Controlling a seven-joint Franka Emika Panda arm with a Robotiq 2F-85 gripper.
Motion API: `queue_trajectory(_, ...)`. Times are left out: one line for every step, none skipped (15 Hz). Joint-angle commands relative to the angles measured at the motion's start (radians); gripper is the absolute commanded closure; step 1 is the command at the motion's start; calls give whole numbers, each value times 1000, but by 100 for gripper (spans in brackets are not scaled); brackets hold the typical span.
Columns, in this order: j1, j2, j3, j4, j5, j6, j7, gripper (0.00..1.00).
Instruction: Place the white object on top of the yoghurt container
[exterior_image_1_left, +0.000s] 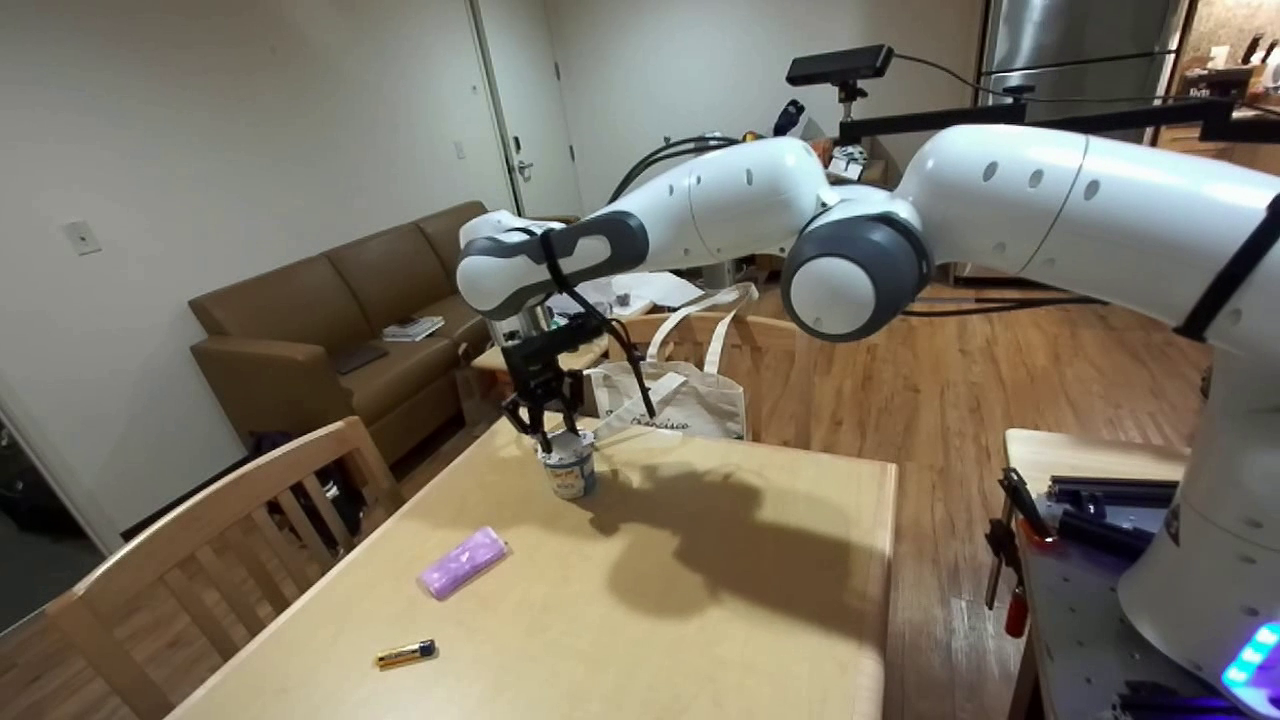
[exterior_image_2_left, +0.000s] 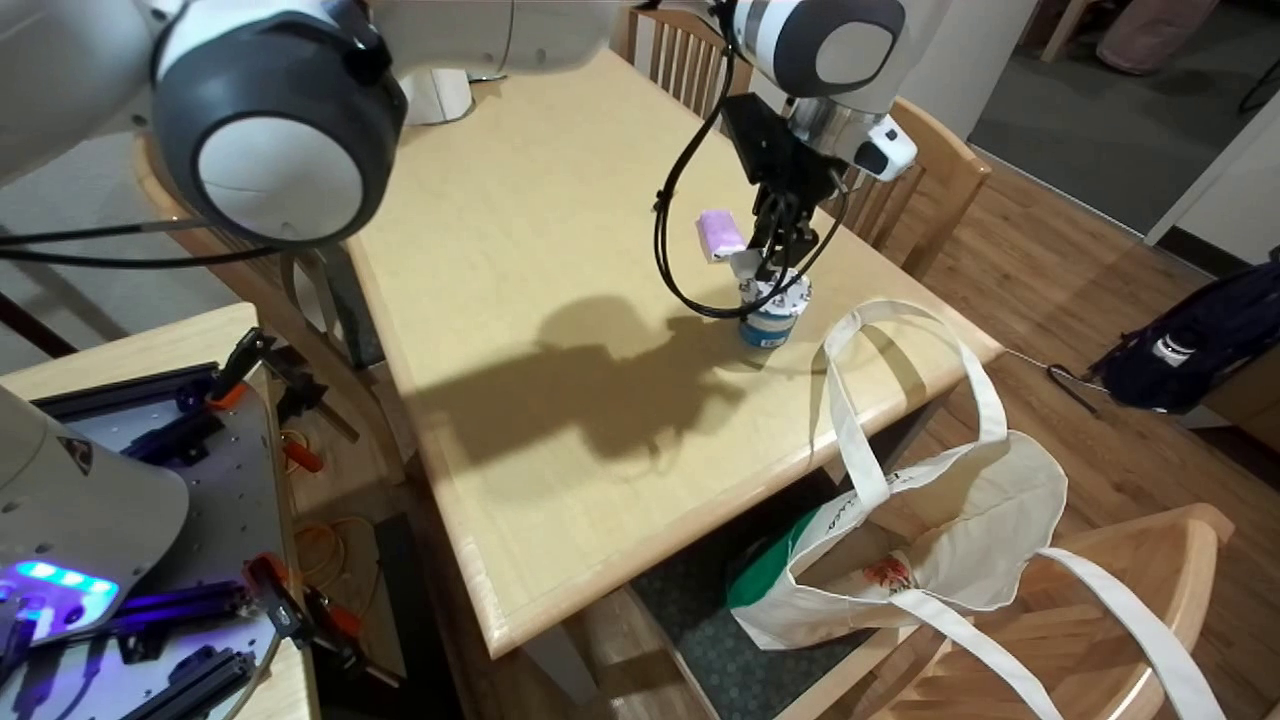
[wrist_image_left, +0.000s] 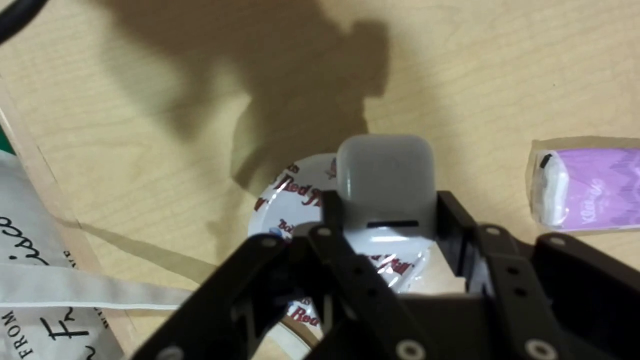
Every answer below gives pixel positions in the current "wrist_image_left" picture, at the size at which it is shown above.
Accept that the cream canvas tote bag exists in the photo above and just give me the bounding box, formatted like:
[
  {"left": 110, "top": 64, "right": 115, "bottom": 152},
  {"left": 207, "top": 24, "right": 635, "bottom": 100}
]
[{"left": 0, "top": 86, "right": 226, "bottom": 360}]

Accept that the white earbud case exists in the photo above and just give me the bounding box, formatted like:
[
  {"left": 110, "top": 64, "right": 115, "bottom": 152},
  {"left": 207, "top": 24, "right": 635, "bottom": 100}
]
[{"left": 335, "top": 134, "right": 441, "bottom": 231}]

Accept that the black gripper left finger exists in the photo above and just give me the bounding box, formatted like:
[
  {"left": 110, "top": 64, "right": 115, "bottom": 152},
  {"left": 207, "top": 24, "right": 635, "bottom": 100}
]
[{"left": 131, "top": 190, "right": 429, "bottom": 360}]

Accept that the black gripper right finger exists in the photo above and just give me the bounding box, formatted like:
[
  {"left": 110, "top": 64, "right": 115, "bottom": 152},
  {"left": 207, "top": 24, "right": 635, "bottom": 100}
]
[{"left": 436, "top": 190, "right": 640, "bottom": 360}]

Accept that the foil-lidded yoghurt container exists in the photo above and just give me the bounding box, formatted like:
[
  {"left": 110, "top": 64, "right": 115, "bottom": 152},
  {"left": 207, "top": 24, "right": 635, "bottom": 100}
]
[{"left": 247, "top": 152, "right": 439, "bottom": 349}]

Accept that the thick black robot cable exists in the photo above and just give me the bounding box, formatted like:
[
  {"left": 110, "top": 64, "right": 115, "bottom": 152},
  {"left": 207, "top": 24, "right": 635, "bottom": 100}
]
[{"left": 0, "top": 0, "right": 51, "bottom": 46}]

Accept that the purple rectangular block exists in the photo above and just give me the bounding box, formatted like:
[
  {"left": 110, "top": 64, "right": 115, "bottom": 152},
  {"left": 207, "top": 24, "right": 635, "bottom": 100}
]
[{"left": 526, "top": 135, "right": 640, "bottom": 233}]

